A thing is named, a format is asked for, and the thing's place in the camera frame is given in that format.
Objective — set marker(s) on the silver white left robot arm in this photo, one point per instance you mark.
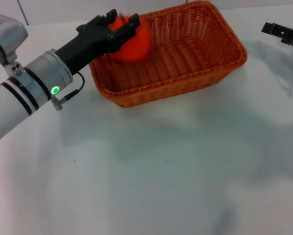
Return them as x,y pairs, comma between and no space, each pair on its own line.
4,105

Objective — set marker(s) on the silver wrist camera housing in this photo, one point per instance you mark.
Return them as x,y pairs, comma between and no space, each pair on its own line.
4,36

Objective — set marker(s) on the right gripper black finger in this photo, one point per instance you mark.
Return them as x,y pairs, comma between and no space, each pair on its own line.
283,33

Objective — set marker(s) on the orange round ball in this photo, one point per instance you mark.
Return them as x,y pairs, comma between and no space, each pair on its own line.
136,46

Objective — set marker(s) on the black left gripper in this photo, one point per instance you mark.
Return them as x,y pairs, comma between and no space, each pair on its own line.
87,44

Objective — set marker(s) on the orange woven wicker basket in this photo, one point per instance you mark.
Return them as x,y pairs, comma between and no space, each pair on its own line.
185,61

